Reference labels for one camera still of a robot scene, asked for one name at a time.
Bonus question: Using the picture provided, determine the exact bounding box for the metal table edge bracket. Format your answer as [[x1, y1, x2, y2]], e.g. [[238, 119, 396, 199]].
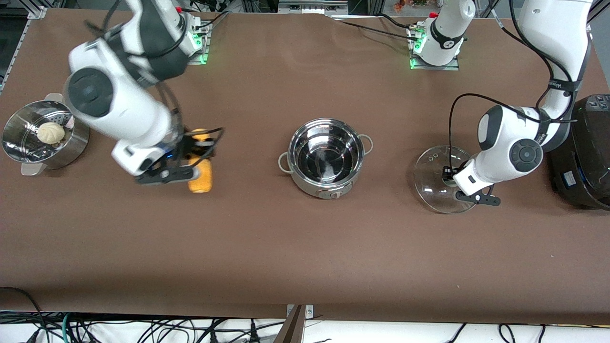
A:
[[274, 304, 315, 343]]

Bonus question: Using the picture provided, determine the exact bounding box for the brown table cover cloth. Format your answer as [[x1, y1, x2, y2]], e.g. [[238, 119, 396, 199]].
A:
[[0, 7, 610, 325]]

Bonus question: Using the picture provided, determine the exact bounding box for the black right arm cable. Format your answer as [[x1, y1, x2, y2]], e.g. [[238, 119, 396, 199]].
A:
[[85, 0, 225, 165]]

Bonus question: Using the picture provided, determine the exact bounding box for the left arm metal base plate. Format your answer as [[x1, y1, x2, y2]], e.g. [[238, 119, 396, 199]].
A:
[[409, 25, 461, 71]]

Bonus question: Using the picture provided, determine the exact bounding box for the stainless steel steamer pot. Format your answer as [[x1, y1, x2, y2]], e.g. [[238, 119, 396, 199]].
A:
[[1, 93, 91, 177]]

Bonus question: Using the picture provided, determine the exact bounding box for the black left base power cable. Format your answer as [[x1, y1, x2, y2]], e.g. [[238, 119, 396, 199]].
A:
[[329, 13, 420, 40]]

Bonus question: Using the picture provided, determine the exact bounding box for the white steamed bun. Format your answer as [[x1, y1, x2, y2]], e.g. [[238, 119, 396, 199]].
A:
[[37, 122, 65, 144]]

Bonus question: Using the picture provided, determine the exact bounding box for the black looped floor cable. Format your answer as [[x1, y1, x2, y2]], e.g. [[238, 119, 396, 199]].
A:
[[0, 286, 48, 343]]

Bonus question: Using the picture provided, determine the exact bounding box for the aluminium frame rail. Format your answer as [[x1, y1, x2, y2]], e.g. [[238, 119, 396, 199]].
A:
[[0, 6, 48, 98]]

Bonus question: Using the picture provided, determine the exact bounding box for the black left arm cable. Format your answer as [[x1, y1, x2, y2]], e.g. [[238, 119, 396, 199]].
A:
[[448, 0, 581, 170]]

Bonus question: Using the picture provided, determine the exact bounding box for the black rice cooker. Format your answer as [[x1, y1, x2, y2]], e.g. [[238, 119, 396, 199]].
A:
[[546, 93, 610, 211]]

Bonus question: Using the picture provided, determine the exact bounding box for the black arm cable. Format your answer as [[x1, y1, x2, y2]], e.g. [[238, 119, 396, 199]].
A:
[[448, 0, 581, 170], [85, 0, 225, 165]]

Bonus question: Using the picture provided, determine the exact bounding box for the black base power cable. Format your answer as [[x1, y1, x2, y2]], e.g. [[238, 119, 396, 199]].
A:
[[193, 10, 232, 33], [329, 13, 420, 40]]

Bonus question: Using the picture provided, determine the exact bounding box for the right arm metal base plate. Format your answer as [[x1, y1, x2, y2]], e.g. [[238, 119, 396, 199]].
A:
[[188, 20, 210, 65]]

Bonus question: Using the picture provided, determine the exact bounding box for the glass pot lid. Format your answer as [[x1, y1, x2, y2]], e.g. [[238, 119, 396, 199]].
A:
[[413, 145, 478, 214]]

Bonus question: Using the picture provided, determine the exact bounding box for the black right base power cable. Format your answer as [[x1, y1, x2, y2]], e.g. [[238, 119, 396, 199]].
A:
[[193, 10, 232, 33]]

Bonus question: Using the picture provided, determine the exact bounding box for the stainless steel cooking pot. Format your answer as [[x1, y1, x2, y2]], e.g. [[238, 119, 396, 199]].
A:
[[278, 118, 374, 200]]

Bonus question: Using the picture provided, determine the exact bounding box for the yellow corn cob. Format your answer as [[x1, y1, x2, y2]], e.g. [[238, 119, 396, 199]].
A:
[[187, 128, 214, 194]]

